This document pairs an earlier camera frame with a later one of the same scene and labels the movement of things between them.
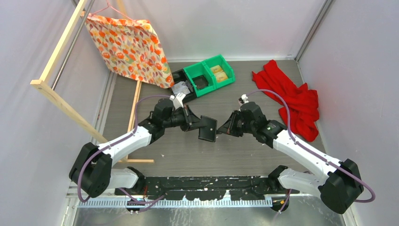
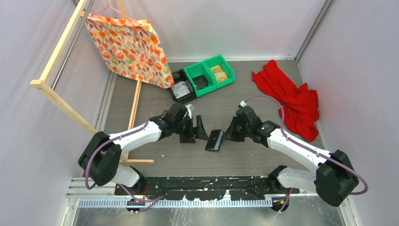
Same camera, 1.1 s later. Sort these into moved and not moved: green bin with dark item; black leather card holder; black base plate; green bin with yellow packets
Moved: black leather card holder
Not moved: green bin with yellow packets; black base plate; green bin with dark item
